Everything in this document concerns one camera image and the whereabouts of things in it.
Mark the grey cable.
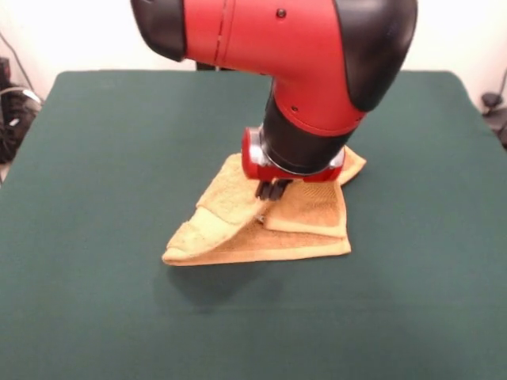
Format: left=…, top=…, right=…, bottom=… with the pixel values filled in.
left=0, top=31, right=44, bottom=106

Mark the black stand base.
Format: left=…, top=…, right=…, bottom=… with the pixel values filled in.
left=0, top=82, right=43, bottom=165
left=480, top=91, right=507, bottom=151

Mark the orange terry towel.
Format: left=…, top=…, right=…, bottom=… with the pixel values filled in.
left=161, top=146, right=368, bottom=267

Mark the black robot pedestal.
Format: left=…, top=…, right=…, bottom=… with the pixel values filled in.
left=194, top=59, right=238, bottom=73

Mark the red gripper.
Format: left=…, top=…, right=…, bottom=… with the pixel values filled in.
left=241, top=127, right=346, bottom=203

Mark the dark green table cloth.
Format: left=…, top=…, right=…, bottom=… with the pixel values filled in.
left=0, top=69, right=507, bottom=380

